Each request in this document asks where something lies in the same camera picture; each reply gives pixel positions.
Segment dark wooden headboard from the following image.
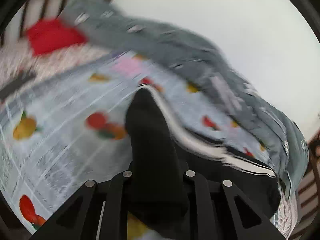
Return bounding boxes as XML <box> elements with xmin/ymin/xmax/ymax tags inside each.
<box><xmin>1</xmin><ymin>0</ymin><xmax>112</xmax><ymax>47</ymax></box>

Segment fruit print grid bedsheet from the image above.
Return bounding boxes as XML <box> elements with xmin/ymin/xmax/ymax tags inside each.
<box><xmin>1</xmin><ymin>52</ymin><xmax>271</xmax><ymax>233</ymax></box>

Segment red pillow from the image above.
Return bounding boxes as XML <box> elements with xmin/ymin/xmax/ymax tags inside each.
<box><xmin>25</xmin><ymin>18</ymin><xmax>87</xmax><ymax>56</ymax></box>

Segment red floral bedsheet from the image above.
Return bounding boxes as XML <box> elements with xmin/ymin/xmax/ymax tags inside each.
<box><xmin>1</xmin><ymin>39</ymin><xmax>111</xmax><ymax>88</ymax></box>

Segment wooden chair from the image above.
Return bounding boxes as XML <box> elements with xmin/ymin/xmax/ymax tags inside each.
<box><xmin>289</xmin><ymin>131</ymin><xmax>319</xmax><ymax>239</ymax></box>

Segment black rectangular object on bed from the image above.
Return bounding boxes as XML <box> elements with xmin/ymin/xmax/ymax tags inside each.
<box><xmin>0</xmin><ymin>70</ymin><xmax>36</xmax><ymax>101</ymax></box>

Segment grey quilted comforter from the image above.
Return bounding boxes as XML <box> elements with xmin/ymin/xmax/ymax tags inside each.
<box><xmin>60</xmin><ymin>0</ymin><xmax>309</xmax><ymax>197</ymax></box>

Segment black pants with white stripe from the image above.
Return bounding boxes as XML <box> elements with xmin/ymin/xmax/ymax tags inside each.
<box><xmin>125</xmin><ymin>85</ymin><xmax>281</xmax><ymax>239</ymax></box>

